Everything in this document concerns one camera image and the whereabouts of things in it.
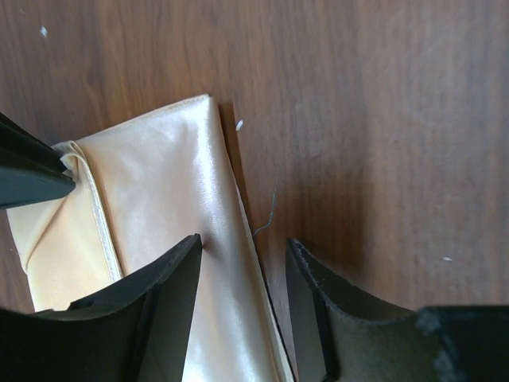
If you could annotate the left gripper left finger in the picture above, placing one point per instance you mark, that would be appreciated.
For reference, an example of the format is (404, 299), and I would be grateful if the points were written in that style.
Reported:
(136, 329)

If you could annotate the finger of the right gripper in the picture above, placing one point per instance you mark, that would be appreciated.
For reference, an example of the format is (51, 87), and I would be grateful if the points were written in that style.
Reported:
(18, 141)
(21, 187)

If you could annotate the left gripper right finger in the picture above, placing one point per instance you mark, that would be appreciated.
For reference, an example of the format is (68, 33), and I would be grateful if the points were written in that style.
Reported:
(342, 333)

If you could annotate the beige cloth napkin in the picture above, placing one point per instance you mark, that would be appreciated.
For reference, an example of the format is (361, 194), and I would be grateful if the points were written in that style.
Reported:
(141, 187)

